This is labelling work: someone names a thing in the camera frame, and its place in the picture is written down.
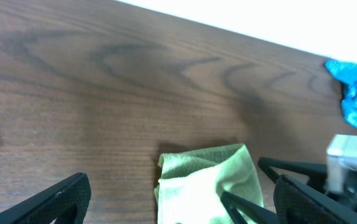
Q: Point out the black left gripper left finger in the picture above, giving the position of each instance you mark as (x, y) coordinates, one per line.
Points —
(64, 202)

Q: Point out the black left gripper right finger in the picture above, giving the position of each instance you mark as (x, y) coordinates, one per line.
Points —
(296, 202)

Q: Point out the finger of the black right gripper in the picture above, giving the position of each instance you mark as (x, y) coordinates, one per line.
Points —
(316, 173)
(235, 204)

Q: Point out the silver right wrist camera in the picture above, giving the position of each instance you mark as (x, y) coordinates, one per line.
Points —
(341, 158)

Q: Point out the green cloth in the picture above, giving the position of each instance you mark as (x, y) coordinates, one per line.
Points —
(192, 182)

